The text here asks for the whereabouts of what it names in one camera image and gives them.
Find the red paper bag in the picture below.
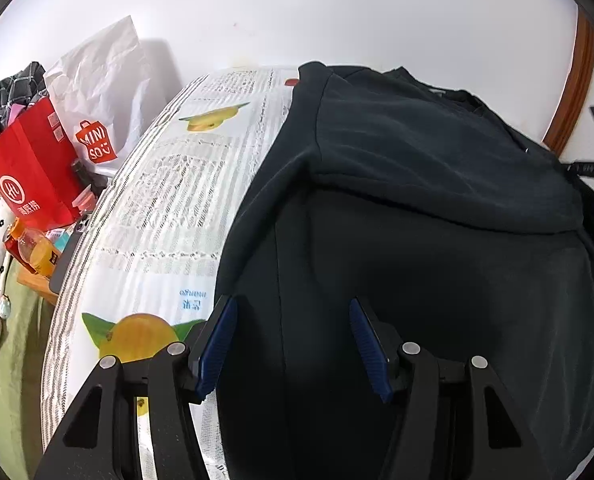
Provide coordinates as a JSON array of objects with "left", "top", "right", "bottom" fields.
[{"left": 0, "top": 97, "right": 85, "bottom": 233}]

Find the black capped bottle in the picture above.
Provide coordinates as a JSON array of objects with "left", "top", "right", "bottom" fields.
[{"left": 71, "top": 159, "right": 109, "bottom": 198}]

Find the wooden side table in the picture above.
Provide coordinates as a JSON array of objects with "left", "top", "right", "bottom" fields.
[{"left": 14, "top": 265, "right": 60, "bottom": 307}]

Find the dark smartphone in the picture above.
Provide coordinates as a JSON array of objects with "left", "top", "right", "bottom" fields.
[{"left": 48, "top": 212, "right": 97, "bottom": 295}]

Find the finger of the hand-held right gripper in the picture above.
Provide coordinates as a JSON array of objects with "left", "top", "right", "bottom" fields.
[{"left": 559, "top": 160, "right": 594, "bottom": 181}]

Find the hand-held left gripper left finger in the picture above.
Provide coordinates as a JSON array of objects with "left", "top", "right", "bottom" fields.
[{"left": 32, "top": 295, "right": 239, "bottom": 480}]

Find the green bed sheet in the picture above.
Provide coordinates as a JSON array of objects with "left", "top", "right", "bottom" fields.
[{"left": 0, "top": 260, "right": 58, "bottom": 461}]

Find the dark plaid cloth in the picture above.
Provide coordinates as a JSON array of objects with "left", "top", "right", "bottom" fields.
[{"left": 0, "top": 61, "right": 48, "bottom": 143}]

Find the orange drink bottle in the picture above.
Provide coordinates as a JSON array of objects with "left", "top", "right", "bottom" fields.
[{"left": 4, "top": 220, "right": 63, "bottom": 277}]

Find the white paper bag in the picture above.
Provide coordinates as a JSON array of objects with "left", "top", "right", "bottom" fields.
[{"left": 44, "top": 15, "right": 145, "bottom": 171}]

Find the fruit printed tablecloth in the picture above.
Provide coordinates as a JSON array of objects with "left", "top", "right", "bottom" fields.
[{"left": 40, "top": 65, "right": 594, "bottom": 480}]

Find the black sweatshirt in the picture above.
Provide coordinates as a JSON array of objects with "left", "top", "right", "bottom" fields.
[{"left": 212, "top": 60, "right": 594, "bottom": 480}]

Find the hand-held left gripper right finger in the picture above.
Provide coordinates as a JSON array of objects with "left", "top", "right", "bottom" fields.
[{"left": 348, "top": 297, "right": 560, "bottom": 480}]

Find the wooden door frame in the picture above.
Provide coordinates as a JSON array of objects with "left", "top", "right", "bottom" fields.
[{"left": 542, "top": 7, "right": 594, "bottom": 156}]

